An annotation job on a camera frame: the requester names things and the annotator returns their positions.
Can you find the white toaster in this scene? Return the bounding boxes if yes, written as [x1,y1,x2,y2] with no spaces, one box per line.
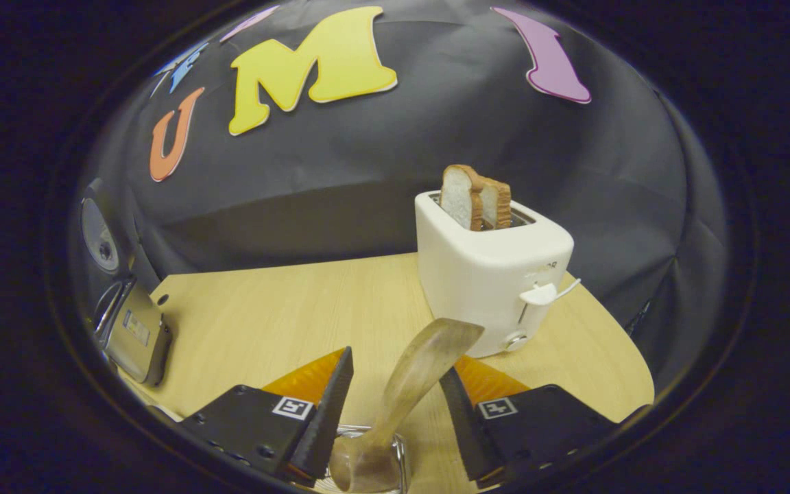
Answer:
[414,191,574,359]

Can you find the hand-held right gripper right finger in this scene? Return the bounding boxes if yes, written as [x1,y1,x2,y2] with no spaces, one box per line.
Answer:
[440,357,619,489]

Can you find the wooden spoon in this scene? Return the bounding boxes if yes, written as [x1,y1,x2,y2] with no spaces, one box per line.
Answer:
[330,318,485,493]

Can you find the toast bread slice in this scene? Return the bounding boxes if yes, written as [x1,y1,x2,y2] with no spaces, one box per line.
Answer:
[440,165,485,231]
[481,178,512,231]

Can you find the dark grey rice cooker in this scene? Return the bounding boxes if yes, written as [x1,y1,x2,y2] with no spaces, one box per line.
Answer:
[76,177,173,388]

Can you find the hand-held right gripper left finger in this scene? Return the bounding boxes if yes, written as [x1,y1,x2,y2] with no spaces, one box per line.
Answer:
[179,346,355,488]

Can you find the wire chopstick holder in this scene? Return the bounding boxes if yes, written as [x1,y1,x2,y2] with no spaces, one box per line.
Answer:
[313,425,411,494]

